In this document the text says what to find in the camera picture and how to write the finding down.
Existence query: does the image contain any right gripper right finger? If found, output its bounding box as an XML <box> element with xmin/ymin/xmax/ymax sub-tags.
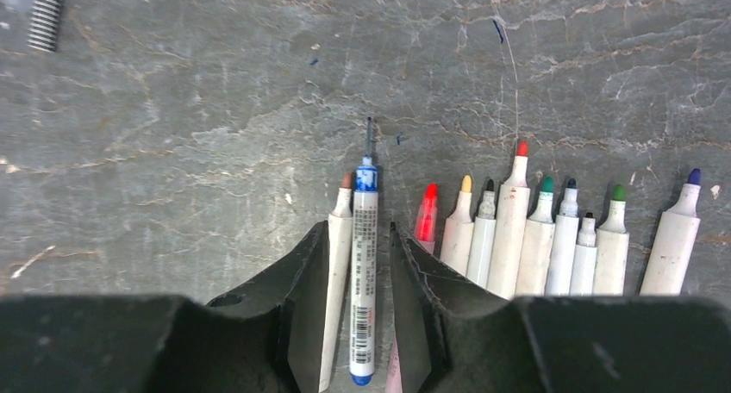
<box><xmin>390</xmin><ymin>223</ymin><xmax>730</xmax><ymax>392</ymax></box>

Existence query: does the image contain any red capped marker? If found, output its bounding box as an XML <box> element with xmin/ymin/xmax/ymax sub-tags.
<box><xmin>486</xmin><ymin>140</ymin><xmax>530</xmax><ymax>299</ymax></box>

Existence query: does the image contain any purple capped marker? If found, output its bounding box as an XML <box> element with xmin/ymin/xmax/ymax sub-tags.
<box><xmin>640</xmin><ymin>168</ymin><xmax>702</xmax><ymax>296</ymax></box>

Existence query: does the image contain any brown capped white marker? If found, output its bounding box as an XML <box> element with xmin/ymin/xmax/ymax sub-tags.
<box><xmin>318</xmin><ymin>173</ymin><xmax>353</xmax><ymax>392</ymax></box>

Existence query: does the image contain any blue clear capped pen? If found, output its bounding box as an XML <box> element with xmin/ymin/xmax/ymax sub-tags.
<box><xmin>349</xmin><ymin>117</ymin><xmax>378</xmax><ymax>386</ymax></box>

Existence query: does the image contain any pink capped marker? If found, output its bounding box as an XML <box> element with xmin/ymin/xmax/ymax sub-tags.
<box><xmin>385</xmin><ymin>184</ymin><xmax>438</xmax><ymax>393</ymax></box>

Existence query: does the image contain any teal capped white marker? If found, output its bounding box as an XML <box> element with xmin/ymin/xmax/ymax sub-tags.
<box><xmin>515</xmin><ymin>177</ymin><xmax>555</xmax><ymax>296</ymax></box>

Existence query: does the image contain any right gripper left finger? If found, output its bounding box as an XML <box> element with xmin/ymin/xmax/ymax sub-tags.
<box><xmin>1</xmin><ymin>221</ymin><xmax>328</xmax><ymax>392</ymax></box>

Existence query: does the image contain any green capped white marker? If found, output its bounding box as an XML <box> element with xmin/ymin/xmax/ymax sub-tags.
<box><xmin>592</xmin><ymin>184</ymin><xmax>629</xmax><ymax>296</ymax></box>

